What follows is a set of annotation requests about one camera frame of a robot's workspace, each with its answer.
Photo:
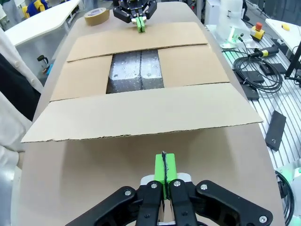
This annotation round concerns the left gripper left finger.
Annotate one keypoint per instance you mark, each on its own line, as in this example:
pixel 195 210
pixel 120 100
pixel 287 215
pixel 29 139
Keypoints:
pixel 150 202

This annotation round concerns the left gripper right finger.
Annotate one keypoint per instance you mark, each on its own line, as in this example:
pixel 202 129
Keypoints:
pixel 181 202

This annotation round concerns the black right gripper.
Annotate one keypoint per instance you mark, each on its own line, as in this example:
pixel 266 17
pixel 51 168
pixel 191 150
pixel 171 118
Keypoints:
pixel 136 4

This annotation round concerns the brown cardboard box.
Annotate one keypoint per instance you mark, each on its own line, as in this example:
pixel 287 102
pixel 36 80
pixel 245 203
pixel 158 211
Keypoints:
pixel 141 113

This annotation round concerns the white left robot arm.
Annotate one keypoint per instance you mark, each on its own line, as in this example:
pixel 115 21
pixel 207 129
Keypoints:
pixel 294 174

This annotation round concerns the brown packing tape roll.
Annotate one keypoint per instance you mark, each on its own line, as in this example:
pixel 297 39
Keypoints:
pixel 96 20

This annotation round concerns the white table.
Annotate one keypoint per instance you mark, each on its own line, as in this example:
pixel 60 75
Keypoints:
pixel 40 26
pixel 279 35

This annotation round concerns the blue yellow cloth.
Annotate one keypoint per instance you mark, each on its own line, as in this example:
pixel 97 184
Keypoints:
pixel 35 7

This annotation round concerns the black rectangular block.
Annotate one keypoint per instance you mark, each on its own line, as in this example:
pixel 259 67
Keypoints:
pixel 275 131

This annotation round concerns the yellow emergency stop button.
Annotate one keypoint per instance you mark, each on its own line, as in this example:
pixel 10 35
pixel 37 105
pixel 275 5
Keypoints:
pixel 257 33

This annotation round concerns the black flat plate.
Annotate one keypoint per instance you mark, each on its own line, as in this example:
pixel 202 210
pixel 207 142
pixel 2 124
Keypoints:
pixel 251 92
pixel 252 77

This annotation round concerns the person in white shirt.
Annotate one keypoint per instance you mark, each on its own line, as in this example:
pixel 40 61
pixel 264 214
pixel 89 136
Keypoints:
pixel 9 58

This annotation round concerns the black metal stand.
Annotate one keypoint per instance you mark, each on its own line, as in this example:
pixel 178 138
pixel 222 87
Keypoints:
pixel 291 61

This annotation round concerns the aluminium slotted base plate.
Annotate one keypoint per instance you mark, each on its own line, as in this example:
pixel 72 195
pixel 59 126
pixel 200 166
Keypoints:
pixel 256 117

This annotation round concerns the black yellow handheld switch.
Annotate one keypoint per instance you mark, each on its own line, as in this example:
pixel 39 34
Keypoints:
pixel 264 51

